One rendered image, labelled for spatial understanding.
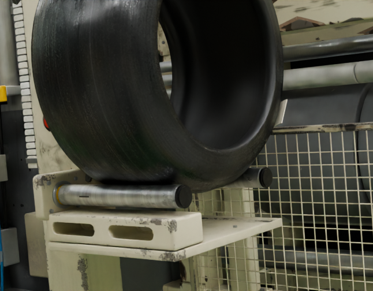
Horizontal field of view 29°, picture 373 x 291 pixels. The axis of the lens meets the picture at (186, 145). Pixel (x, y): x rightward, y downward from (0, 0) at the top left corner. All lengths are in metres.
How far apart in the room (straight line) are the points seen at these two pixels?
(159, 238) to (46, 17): 0.47
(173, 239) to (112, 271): 0.44
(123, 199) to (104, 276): 0.34
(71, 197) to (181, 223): 0.30
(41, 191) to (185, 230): 0.36
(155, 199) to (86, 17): 0.36
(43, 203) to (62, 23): 0.41
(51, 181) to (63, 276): 0.26
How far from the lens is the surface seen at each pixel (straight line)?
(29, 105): 1.76
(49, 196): 1.57
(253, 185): 1.58
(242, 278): 2.11
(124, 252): 1.42
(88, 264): 1.69
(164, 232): 1.34
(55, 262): 1.74
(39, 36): 1.41
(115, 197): 1.45
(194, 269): 1.99
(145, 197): 1.39
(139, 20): 1.29
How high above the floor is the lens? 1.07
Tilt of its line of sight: 3 degrees down
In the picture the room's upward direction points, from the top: 5 degrees counter-clockwise
